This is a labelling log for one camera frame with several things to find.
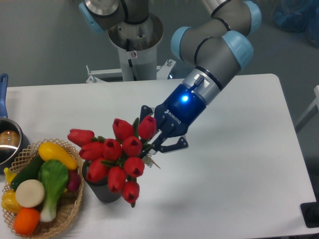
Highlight yellow bell pepper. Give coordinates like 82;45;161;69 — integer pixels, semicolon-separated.
1;190;22;214

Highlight dark grey ribbed vase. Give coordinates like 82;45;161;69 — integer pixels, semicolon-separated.
82;162;121;203

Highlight red radish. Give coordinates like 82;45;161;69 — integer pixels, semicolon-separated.
66;171;81;192

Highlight yellow squash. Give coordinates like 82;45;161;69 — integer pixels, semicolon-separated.
38;142;78;170

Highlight white table leg frame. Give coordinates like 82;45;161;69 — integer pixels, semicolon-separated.
295;85;319;133

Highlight cream round bun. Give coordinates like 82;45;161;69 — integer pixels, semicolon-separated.
15;179;45;208

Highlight green bok choy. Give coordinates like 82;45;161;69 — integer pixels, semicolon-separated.
38;159;68;223

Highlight white metal base frame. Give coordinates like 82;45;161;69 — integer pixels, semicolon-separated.
85;59;176;84

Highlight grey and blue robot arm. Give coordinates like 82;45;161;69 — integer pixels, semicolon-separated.
79;0;262;155

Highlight orange fruit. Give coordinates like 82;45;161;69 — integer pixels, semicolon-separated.
13;208;40;236

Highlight black device at table edge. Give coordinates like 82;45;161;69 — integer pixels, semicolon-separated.
300;202;319;228

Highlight red tulip bouquet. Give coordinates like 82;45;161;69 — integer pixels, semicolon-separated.
68;116;157;207

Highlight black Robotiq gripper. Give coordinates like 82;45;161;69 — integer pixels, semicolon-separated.
139;84;206;153

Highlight woven wicker basket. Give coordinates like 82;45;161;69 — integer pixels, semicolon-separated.
0;139;84;239

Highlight blue plastic bags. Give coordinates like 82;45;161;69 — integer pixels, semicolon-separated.
272;0;319;47

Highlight dark green cucumber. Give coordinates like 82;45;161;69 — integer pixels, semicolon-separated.
10;154;44;190

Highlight yellow banana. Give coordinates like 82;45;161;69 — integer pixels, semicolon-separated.
3;167;16;185

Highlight blue handled saucepan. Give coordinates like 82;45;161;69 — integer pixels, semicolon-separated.
0;74;29;175

